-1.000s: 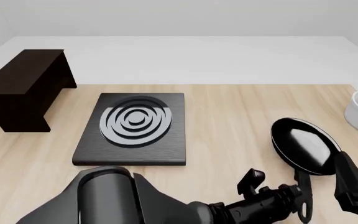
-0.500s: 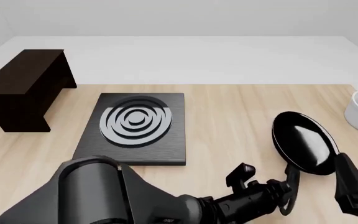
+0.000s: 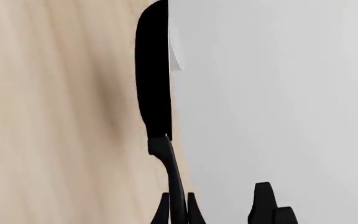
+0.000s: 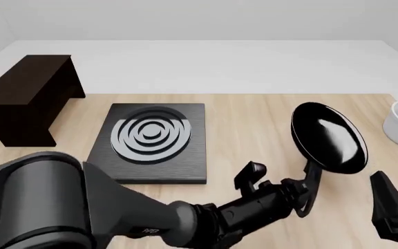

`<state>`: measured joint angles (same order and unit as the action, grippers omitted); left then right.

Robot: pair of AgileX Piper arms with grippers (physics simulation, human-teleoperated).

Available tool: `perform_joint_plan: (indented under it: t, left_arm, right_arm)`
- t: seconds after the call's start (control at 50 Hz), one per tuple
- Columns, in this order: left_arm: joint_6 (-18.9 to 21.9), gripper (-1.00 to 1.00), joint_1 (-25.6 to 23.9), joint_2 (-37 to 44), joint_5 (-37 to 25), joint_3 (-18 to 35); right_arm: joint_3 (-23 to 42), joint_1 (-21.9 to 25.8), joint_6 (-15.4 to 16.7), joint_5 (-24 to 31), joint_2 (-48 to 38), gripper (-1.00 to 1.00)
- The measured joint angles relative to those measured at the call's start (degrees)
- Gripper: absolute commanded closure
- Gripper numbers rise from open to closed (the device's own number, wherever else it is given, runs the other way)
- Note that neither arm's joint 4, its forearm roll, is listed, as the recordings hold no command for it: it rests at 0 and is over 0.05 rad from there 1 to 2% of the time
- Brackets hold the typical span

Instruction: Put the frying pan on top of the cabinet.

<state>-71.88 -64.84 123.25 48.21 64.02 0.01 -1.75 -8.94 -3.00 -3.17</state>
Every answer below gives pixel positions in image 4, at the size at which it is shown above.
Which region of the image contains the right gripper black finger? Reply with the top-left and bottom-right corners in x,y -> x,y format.
369,170 -> 398,220

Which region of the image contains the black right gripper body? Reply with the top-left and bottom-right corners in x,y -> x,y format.
371,214 -> 398,246

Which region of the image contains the flat black stove plate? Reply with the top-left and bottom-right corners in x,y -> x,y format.
86,102 -> 209,185

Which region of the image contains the black frying pan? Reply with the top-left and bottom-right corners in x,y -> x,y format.
290,102 -> 370,219

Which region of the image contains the dark wooden cabinet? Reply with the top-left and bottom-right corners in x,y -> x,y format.
0,54 -> 87,148

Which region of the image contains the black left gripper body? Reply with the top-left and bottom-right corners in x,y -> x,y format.
275,176 -> 311,212

